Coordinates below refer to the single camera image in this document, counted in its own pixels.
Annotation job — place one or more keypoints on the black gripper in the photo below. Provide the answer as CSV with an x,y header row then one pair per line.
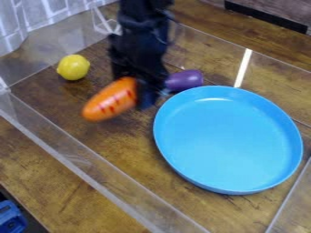
x,y
137,53

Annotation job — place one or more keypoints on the orange toy carrot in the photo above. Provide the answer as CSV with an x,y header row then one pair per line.
x,y
113,101

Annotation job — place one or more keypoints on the blue plastic plate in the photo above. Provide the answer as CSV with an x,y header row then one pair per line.
x,y
228,139

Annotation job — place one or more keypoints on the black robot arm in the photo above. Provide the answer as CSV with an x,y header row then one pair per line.
x,y
141,8

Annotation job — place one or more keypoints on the purple toy eggplant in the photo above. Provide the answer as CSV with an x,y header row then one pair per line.
x,y
185,80

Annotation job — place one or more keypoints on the yellow toy lemon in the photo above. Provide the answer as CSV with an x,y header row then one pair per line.
x,y
74,67

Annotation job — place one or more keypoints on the white sheer curtain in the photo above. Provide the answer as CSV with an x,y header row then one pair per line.
x,y
22,16

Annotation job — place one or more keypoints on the blue plastic object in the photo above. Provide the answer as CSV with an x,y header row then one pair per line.
x,y
13,220

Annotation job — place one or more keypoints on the clear acrylic enclosure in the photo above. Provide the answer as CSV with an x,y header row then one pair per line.
x,y
94,178

